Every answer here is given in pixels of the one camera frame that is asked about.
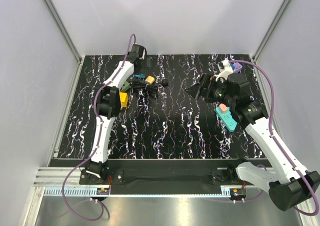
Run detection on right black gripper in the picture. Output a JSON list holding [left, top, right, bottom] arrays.
[[184, 73, 236, 108]]

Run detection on light blue plug adapter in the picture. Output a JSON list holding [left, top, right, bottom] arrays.
[[134, 74, 146, 78]]

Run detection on pink plug adapter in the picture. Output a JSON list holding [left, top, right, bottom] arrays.
[[219, 104, 228, 114]]

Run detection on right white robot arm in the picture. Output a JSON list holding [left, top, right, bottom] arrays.
[[186, 73, 320, 211]]

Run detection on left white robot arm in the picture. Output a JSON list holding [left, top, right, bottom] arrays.
[[84, 44, 147, 184]]

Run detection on small yellow plug adapter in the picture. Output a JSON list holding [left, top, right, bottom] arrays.
[[145, 76, 155, 85]]

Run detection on green power strip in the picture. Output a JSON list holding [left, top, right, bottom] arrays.
[[120, 81, 131, 92]]

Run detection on yellow cube adapter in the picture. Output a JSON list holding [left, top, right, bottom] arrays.
[[119, 92, 129, 108]]

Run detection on teal triangular power strip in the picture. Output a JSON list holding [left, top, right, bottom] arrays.
[[215, 106, 238, 133]]

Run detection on purple power strip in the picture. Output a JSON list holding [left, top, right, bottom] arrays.
[[230, 62, 243, 73]]

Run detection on black cable bundle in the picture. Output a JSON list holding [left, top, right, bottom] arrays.
[[131, 80, 168, 98]]

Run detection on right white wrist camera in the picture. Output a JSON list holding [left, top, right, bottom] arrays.
[[215, 59, 234, 82]]

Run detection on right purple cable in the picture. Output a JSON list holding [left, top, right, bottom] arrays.
[[228, 60, 320, 216]]

